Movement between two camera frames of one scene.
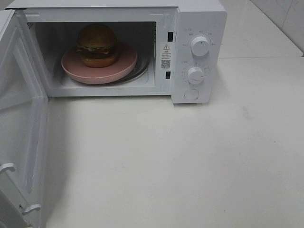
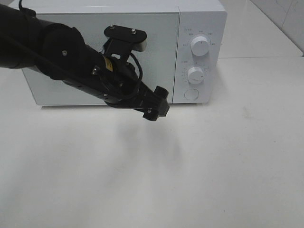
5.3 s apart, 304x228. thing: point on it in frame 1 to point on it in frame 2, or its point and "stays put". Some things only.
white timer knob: [195, 75] stays put
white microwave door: [23, 117] to [159, 59]
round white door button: [191, 94] stays put
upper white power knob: [200, 46] stays put
